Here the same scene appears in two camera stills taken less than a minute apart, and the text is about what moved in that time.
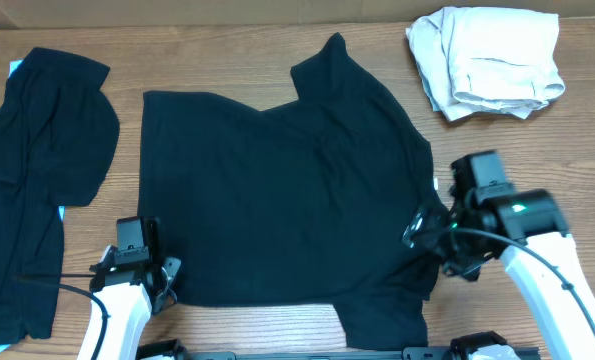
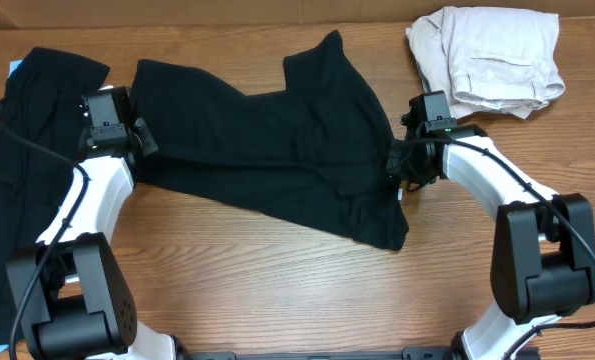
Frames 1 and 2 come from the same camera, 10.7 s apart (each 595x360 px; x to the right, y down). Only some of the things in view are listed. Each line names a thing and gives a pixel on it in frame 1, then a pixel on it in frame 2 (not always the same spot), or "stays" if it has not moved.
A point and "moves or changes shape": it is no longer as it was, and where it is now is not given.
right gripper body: x=467 y=251 → x=404 y=163
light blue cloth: x=14 y=65 stays
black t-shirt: x=303 y=205 moves or changes shape
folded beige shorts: x=474 y=60 stays
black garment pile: x=55 y=135 stays
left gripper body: x=170 y=267 → x=142 y=134
